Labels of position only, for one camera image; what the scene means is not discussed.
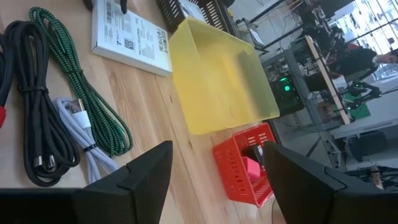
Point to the red plastic slotted basket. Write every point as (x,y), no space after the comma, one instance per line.
(233,174)

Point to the black computer with green light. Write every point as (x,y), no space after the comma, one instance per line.
(286,93)

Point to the black USB wall charger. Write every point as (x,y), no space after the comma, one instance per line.
(253,152)

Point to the yellow translucent plastic bin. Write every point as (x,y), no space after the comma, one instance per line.
(217,87)

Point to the black plastic slotted basket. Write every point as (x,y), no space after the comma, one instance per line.
(169,15)

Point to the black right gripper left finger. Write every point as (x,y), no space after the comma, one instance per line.
(93,202)

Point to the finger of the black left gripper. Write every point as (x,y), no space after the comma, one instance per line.
(88,3)
(123,6)

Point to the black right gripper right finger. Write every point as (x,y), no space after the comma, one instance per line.
(311,199)

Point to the person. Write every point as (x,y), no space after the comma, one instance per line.
(357,60)

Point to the wooden top desk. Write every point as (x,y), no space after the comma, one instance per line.
(326,77)

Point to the pink USB wall charger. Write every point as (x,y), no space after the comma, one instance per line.
(251,169)

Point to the white cardboard box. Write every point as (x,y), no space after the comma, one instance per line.
(130,37)
(191,9)

